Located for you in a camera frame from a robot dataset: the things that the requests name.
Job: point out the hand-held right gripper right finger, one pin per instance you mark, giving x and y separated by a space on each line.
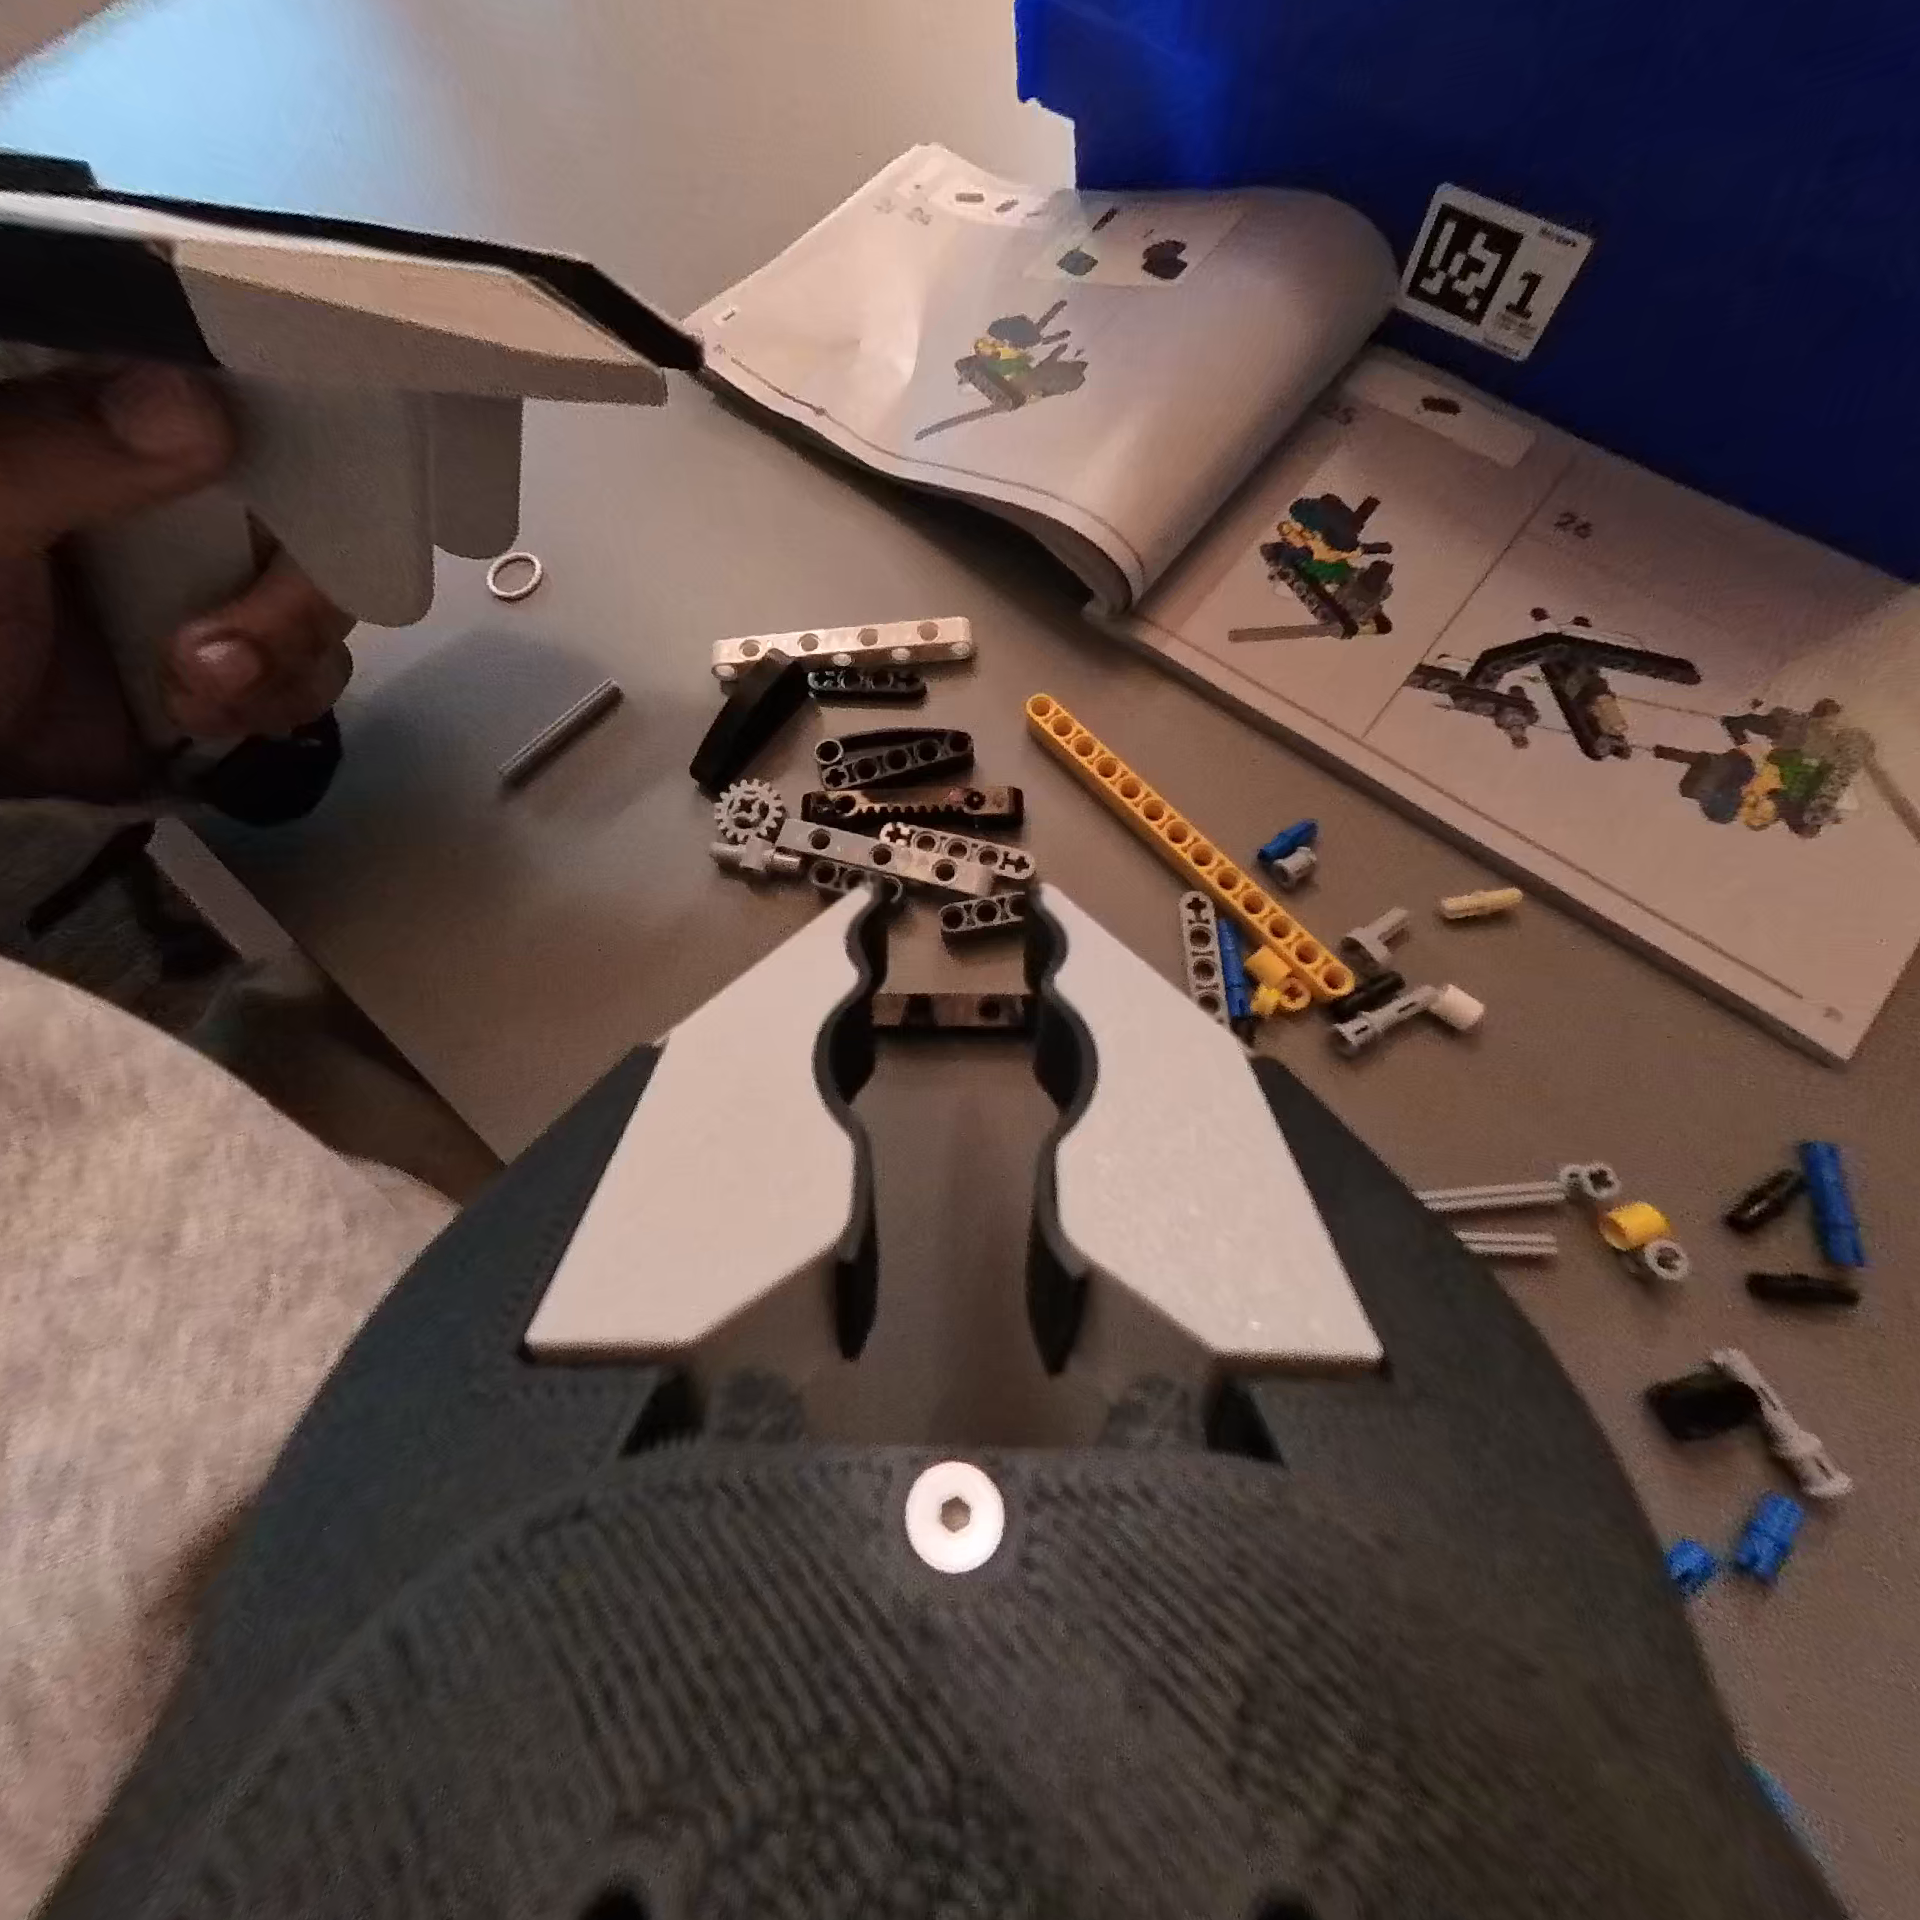
1201 1184

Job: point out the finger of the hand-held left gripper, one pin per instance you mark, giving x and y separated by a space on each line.
421 338

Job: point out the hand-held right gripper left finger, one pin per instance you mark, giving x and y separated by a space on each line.
720 1171

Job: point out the white rubber band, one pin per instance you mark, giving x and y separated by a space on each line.
493 579

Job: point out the yellow lego bush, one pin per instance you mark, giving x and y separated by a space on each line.
1271 1002
1629 1227

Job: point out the thin light grey lego liftarm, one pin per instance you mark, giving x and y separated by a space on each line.
1201 960
983 866

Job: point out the grey lego pin white bush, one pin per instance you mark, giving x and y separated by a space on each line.
1381 1027

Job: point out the black lego pin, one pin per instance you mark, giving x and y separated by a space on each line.
1800 1287
1763 1203
1368 993

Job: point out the long black lego beam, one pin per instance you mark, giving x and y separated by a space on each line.
945 1012

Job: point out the grey lego axle with connector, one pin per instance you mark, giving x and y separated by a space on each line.
1485 1196

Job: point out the light grey lego axle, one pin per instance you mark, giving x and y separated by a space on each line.
1507 1244

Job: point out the blue and grey lego connector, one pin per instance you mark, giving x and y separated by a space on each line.
1289 862

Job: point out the long yellow lego beam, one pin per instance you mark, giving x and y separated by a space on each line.
1185 840

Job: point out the grey lego gear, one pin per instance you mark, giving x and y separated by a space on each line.
731 802

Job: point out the dark grey lego axle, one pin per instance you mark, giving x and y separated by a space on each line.
558 734

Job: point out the black curved lego liftarm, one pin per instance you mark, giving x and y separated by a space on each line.
829 764

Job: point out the black curved lego panel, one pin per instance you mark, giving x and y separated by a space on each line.
744 727

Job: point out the black lego gear rack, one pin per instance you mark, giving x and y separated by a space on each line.
975 802

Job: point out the small thin black lego beam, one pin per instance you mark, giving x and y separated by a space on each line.
862 683

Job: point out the black lego connector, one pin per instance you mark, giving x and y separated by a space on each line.
1694 1407

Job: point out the small blue lego pin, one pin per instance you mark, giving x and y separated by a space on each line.
1689 1564
1769 1539

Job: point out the light grey lego pin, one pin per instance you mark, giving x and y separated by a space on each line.
1786 1425

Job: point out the open lego instruction booklet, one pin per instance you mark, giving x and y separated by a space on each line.
1201 376

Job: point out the person's left hand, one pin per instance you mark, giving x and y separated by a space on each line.
59 630

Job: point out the blue plastic bin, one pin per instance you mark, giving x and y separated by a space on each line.
1499 106

